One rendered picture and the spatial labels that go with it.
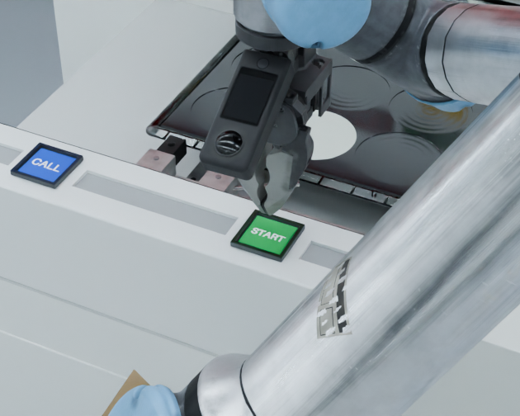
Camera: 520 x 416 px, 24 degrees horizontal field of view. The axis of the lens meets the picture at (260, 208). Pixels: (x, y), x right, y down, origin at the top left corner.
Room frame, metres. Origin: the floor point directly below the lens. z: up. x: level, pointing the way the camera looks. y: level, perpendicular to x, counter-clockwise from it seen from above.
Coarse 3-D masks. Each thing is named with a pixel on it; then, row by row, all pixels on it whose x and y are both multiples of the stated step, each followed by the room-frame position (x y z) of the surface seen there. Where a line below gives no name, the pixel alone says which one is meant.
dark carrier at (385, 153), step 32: (224, 64) 1.30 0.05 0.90; (352, 64) 1.30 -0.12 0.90; (192, 96) 1.23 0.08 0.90; (224, 96) 1.23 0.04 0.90; (352, 96) 1.23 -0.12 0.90; (384, 96) 1.23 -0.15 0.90; (192, 128) 1.16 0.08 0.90; (384, 128) 1.16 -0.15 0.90; (416, 128) 1.17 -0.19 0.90; (448, 128) 1.17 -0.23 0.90; (320, 160) 1.10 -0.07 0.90; (352, 160) 1.10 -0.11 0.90; (384, 160) 1.10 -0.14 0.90; (416, 160) 1.10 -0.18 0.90
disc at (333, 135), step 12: (312, 120) 1.18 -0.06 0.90; (324, 120) 1.18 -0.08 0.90; (336, 120) 1.18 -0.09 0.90; (312, 132) 1.16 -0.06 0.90; (324, 132) 1.16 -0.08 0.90; (336, 132) 1.16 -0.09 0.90; (348, 132) 1.16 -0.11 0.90; (324, 144) 1.13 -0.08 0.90; (336, 144) 1.13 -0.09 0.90; (348, 144) 1.13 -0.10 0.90; (312, 156) 1.11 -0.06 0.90; (324, 156) 1.11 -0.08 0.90
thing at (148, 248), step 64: (0, 128) 1.08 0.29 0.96; (0, 192) 0.98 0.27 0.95; (64, 192) 0.97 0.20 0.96; (128, 192) 0.97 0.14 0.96; (192, 192) 0.97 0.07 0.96; (0, 256) 0.99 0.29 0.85; (64, 256) 0.95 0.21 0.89; (128, 256) 0.91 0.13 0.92; (192, 256) 0.88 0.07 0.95; (256, 256) 0.87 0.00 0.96; (320, 256) 0.87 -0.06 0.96; (128, 320) 0.92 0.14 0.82; (192, 320) 0.88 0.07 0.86; (256, 320) 0.85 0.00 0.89
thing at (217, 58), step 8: (232, 40) 1.36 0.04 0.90; (224, 48) 1.34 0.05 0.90; (232, 48) 1.34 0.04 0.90; (216, 56) 1.32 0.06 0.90; (224, 56) 1.32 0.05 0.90; (208, 64) 1.30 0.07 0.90; (216, 64) 1.30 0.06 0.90; (200, 72) 1.28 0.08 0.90; (208, 72) 1.29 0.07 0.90; (192, 80) 1.26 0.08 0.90; (200, 80) 1.27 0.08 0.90; (184, 88) 1.24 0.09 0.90; (192, 88) 1.25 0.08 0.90; (176, 96) 1.23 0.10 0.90; (184, 96) 1.23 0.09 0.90; (168, 104) 1.21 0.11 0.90; (176, 104) 1.21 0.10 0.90; (160, 112) 1.19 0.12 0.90; (168, 112) 1.19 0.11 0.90; (160, 120) 1.18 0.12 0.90
